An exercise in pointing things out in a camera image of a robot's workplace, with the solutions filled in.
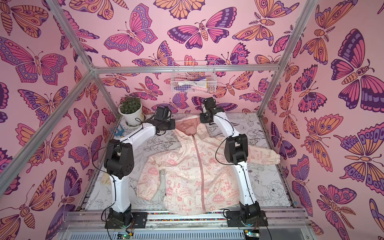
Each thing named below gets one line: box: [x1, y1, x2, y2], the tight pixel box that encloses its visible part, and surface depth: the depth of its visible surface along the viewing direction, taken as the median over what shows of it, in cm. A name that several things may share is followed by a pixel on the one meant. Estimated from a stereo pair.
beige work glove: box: [100, 172, 112, 186], surface depth 87 cm
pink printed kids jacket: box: [137, 117, 281, 215], surface depth 88 cm
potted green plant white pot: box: [118, 95, 145, 128], surface depth 107 cm
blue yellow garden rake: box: [110, 124, 125, 138], surface depth 112 cm
